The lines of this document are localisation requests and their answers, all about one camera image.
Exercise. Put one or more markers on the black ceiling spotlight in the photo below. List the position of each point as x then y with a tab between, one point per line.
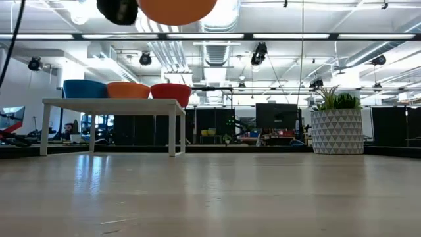
34	64
316	83
260	52
379	60
145	59

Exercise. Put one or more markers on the black monitor back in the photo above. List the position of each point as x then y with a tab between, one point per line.
276	115

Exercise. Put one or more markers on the desktop monitor with lit screen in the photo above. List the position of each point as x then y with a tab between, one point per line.
14	115

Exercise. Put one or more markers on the red storage box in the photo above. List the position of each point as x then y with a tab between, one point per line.
286	133

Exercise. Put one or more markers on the green artificial plant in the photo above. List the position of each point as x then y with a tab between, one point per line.
345	100

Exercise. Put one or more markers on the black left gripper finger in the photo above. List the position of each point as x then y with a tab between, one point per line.
116	11

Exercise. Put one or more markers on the white LED light strip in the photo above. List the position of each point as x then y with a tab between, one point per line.
118	36
291	36
39	36
205	36
376	36

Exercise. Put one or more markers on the white triangle-patterned planter pot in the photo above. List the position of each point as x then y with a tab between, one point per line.
337	131

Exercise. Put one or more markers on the small potted plant white pot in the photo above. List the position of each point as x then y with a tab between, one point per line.
75	137

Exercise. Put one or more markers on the person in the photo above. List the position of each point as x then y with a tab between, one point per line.
67	129

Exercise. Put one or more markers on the ribbed ceiling air duct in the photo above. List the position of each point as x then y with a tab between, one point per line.
216	54

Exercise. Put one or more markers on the small black ceiling fixture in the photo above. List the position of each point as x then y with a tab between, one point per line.
384	5
285	3

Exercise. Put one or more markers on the large round ceiling duct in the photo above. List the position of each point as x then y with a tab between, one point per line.
218	14

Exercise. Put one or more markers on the black room partition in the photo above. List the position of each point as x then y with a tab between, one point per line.
388	126
144	126

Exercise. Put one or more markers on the blue storage box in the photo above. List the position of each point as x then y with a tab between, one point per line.
254	134

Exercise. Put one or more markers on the yellow storage bins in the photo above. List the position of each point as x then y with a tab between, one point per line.
208	132

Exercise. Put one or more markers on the orange plastic mini bowl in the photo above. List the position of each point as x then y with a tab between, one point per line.
128	83
128	92
177	11

